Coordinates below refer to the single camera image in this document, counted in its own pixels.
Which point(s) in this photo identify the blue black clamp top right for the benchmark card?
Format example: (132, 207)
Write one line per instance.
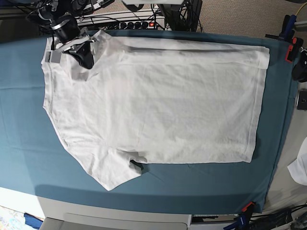
(287, 31)

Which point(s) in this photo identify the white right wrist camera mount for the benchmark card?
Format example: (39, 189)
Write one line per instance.
(55, 50)

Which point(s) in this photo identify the grey plastic bin bottom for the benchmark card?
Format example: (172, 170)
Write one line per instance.
(81, 222)

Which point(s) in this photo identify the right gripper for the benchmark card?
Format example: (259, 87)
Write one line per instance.
(83, 53)

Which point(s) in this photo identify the grey foot pedal box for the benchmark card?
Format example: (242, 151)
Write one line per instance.
(81, 5)

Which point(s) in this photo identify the teal table cloth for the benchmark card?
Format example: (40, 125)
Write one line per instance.
(33, 161)

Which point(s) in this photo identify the white cloth right edge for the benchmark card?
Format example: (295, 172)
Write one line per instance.
(298, 168)

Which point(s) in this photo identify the orange blue clamp bottom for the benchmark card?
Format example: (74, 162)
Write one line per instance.
(243, 219)

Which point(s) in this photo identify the silver device right edge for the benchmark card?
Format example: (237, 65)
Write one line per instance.
(301, 103)

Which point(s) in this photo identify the blue cloth bottom left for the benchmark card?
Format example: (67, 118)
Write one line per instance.
(33, 221)

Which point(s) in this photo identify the white T-shirt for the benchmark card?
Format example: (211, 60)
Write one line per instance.
(151, 100)

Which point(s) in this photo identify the black power strip red switch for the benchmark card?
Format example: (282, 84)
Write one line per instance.
(145, 25)

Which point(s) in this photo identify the orange black clamp top right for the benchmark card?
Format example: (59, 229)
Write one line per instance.
(294, 49)

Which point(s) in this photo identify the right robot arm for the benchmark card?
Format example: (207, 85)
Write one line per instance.
(59, 18)

